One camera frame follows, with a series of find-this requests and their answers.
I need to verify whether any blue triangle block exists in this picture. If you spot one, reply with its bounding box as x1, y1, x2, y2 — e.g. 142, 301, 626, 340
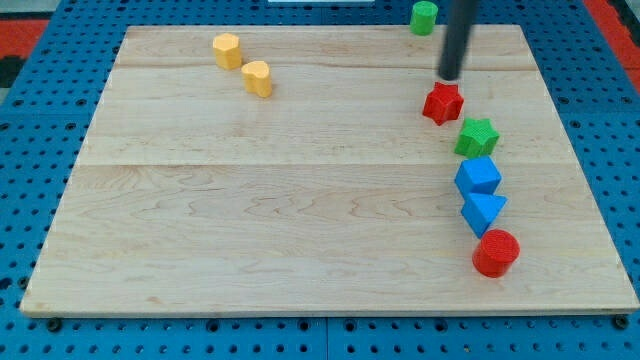
461, 193, 508, 238

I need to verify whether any green cylinder block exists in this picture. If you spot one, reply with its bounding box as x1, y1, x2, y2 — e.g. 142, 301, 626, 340
409, 0, 439, 36

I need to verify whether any blue cube block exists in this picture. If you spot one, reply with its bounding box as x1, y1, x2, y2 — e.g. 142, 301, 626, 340
454, 156, 502, 198

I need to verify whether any red star block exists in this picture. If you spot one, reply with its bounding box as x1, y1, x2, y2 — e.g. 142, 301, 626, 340
422, 82, 464, 126

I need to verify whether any light wooden board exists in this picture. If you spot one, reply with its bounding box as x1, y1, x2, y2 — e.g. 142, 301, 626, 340
21, 25, 639, 318

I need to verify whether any yellow heart block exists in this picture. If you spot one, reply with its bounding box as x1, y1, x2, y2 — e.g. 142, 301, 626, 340
241, 61, 272, 98

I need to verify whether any yellow hexagon block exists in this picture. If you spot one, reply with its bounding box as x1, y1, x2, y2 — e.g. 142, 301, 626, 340
212, 33, 242, 70

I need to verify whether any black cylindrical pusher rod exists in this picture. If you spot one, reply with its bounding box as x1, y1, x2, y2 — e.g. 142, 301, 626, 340
438, 0, 479, 81

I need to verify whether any green star block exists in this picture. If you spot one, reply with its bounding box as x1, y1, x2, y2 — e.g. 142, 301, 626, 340
454, 118, 500, 159

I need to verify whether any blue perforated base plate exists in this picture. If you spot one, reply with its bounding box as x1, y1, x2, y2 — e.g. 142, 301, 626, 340
1, 1, 639, 359

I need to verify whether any red cylinder block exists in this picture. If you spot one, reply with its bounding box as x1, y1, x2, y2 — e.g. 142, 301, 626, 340
472, 229, 520, 278

